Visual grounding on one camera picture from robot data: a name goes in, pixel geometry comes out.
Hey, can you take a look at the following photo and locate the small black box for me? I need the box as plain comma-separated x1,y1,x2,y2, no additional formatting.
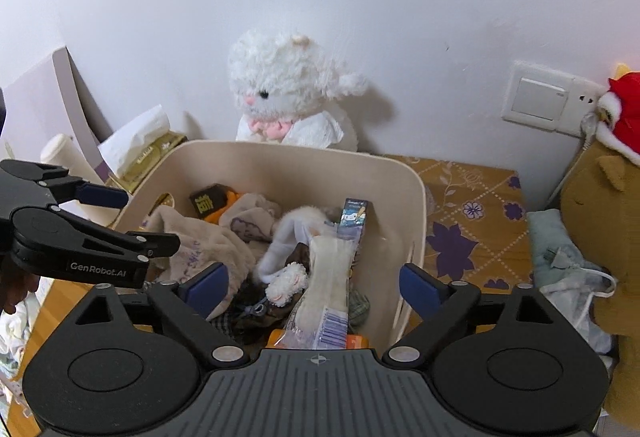
189,183,232,220

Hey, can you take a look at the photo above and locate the blue gingham floral cloth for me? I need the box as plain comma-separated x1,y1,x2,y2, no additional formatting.
207,282,281,348

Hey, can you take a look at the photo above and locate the light blue cloth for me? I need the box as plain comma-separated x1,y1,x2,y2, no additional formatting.
525,208,618,358

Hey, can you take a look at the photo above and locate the white thermos bottle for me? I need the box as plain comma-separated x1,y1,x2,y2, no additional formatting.
40,134,118,225

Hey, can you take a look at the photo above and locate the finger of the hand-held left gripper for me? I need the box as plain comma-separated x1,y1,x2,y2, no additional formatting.
57,181,130,208
125,233,181,263

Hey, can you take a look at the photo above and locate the long colourful printed box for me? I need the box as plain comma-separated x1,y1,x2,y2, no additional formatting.
336,198,372,243

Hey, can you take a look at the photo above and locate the red plush hat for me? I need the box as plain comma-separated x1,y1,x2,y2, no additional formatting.
595,63,640,168

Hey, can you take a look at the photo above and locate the printed white bedding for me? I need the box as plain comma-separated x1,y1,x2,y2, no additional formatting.
0,289,38,418

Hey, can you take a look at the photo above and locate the green checked scrunchie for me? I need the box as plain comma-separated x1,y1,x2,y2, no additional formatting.
347,289,372,333

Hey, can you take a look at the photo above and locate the large beige fuzzy sock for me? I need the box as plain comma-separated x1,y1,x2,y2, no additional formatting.
145,206,258,318

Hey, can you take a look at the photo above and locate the gold tissue box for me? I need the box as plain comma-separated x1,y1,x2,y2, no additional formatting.
97,104,188,195

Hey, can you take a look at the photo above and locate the white wall switch plate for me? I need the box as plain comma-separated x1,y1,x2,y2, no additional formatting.
501,60,608,138

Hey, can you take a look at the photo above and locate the plugged white wall cable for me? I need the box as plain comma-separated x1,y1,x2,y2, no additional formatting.
547,109,601,210

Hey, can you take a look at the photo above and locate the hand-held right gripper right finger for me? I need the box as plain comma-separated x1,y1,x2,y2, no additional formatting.
382,263,558,366

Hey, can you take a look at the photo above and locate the brown capybara plush toy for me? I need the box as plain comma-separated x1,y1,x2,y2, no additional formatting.
559,152,640,430

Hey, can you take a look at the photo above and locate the white sheep plush toy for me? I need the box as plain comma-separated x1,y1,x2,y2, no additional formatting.
227,29,371,152

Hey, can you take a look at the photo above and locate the beige plastic storage bin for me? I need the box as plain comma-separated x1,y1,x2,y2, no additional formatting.
112,140,427,350

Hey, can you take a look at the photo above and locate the person's left hand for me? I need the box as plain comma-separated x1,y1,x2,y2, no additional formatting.
0,262,41,315

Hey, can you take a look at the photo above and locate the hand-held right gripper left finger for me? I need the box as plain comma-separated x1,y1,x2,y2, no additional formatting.
75,262,251,366

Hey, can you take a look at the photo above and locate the white and purple flat box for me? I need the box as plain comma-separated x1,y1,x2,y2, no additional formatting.
0,46,113,178

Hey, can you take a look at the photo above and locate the yellow purple floral mat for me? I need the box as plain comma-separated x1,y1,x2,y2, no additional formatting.
372,154,535,298

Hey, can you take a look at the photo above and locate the clear packet of white sticks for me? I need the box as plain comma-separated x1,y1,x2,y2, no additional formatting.
280,234,363,350

